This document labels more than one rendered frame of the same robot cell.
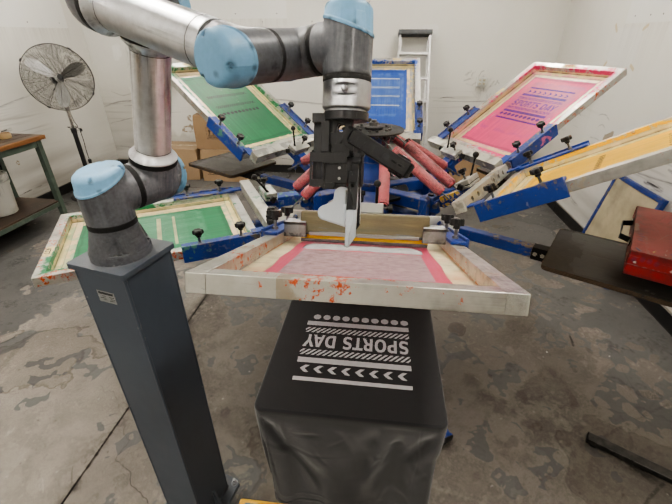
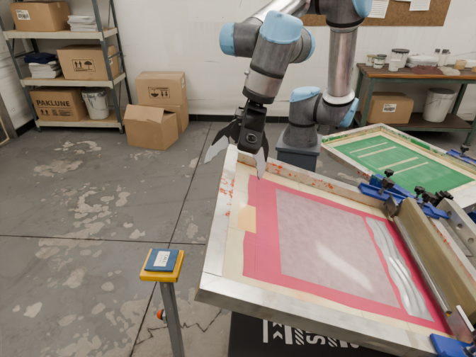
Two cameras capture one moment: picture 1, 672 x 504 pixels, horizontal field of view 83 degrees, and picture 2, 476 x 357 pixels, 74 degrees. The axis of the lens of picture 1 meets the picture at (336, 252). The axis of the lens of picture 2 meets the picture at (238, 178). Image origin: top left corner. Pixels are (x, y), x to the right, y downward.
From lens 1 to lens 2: 0.88 m
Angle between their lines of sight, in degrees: 73
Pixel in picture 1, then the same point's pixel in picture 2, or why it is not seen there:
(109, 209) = (293, 112)
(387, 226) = (440, 270)
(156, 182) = (325, 110)
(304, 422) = not seen: hidden behind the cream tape
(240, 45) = (225, 34)
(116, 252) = (288, 136)
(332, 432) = not seen: hidden behind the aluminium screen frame
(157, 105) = (333, 62)
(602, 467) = not seen: outside the picture
